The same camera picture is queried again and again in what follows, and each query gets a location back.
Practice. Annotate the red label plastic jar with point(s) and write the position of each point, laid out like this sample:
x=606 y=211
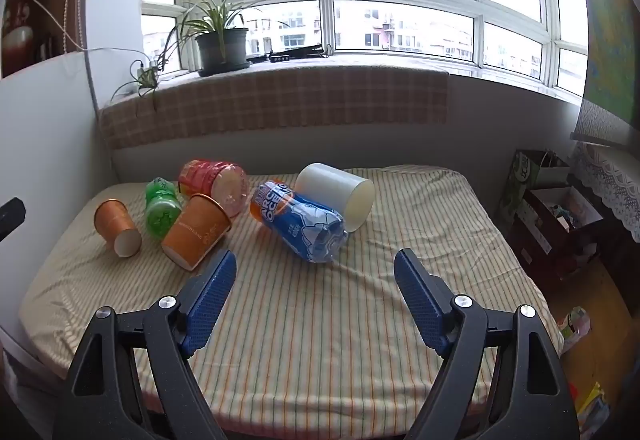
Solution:
x=205 y=177

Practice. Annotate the white lace cloth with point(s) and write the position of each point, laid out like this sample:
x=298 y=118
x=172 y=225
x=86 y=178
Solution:
x=607 y=170

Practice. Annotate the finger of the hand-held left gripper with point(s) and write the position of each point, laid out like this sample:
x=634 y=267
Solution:
x=11 y=216

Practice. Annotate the large orange paper cup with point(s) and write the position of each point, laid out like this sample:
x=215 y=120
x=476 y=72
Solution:
x=192 y=232

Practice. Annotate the checked cloth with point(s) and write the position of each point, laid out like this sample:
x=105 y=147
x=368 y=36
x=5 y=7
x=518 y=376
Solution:
x=300 y=97

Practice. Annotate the yellow colourful packet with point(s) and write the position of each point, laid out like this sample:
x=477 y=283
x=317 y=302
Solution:
x=592 y=407

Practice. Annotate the small orange paper cup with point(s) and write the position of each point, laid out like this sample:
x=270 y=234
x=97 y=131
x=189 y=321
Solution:
x=114 y=222

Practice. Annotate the green plastic bottle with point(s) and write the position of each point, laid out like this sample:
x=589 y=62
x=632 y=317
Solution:
x=161 y=212

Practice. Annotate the pale green packet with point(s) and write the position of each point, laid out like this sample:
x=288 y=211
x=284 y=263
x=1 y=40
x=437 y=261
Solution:
x=574 y=327

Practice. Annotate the wall poster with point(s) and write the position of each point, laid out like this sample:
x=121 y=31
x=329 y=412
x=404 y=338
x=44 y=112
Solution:
x=607 y=35

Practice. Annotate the dark cardboard box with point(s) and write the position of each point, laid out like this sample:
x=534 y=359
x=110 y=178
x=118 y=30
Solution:
x=550 y=230

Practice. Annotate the green paper bag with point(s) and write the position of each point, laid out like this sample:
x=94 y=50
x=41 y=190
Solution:
x=522 y=180

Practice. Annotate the blue label plastic bottle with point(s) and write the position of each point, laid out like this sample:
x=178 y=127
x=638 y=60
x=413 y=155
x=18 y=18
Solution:
x=305 y=227

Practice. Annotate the striped bed sheet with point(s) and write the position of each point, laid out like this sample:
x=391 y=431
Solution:
x=310 y=335

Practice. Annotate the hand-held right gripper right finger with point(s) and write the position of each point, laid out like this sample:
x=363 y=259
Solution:
x=420 y=305

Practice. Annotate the white cup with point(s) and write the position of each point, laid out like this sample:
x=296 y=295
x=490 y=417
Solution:
x=330 y=187

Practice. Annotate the black power strip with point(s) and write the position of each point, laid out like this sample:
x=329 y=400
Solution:
x=280 y=57

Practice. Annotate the potted spider plant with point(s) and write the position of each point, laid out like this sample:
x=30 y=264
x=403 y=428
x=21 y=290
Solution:
x=222 y=51

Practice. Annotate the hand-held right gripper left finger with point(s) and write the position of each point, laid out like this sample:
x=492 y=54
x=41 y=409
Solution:
x=212 y=300

